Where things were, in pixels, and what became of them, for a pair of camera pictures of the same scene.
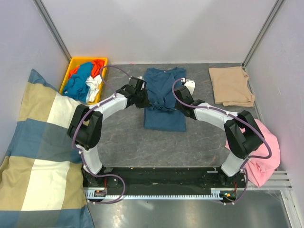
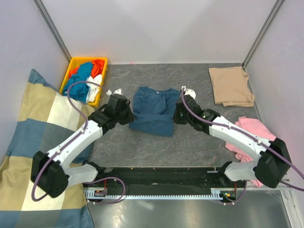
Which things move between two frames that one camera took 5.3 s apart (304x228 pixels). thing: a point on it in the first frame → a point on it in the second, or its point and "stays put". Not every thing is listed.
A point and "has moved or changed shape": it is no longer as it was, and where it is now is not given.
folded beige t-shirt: x=230 y=87 stays put
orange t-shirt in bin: x=97 y=66 stays put
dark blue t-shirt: x=162 y=115 has moved or changed shape
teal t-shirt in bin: x=76 y=86 stays put
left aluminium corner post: x=46 y=19 stays put
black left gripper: x=146 y=103 → x=131 y=117
